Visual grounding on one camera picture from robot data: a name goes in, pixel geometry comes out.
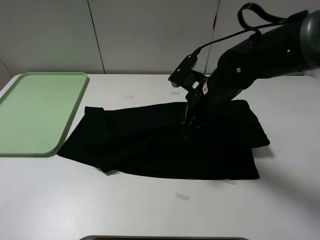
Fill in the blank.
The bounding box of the clear tape marker front right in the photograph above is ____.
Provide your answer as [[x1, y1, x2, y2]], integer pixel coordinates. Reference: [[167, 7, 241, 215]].
[[223, 179, 237, 185]]

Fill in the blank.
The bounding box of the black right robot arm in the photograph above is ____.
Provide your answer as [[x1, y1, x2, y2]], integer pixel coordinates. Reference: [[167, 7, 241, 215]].
[[170, 3, 320, 129]]

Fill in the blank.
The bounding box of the light green plastic tray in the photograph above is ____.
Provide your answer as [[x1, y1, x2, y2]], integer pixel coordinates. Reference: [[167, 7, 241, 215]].
[[0, 72, 89, 156]]

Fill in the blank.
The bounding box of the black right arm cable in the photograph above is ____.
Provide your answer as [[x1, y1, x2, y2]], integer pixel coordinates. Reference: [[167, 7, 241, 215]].
[[192, 2, 310, 60]]

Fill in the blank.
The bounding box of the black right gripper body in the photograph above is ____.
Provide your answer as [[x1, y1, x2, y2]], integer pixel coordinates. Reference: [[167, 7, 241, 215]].
[[187, 77, 215, 129]]

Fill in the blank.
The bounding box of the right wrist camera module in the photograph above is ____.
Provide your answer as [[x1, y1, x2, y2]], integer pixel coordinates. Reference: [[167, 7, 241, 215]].
[[168, 54, 203, 92]]

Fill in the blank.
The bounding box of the clear tape marker front left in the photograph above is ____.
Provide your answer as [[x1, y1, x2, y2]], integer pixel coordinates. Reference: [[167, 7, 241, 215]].
[[105, 170, 121, 176]]

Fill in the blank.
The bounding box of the black short sleeve shirt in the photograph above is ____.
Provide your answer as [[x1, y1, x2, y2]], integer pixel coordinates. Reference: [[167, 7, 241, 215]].
[[57, 100, 270, 180]]

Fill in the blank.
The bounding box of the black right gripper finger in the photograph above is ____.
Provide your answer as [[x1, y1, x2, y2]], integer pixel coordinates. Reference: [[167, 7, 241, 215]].
[[180, 102, 197, 139]]

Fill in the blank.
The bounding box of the clear tape marker front centre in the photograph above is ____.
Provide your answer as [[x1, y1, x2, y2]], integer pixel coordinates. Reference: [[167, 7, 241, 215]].
[[175, 193, 189, 201]]

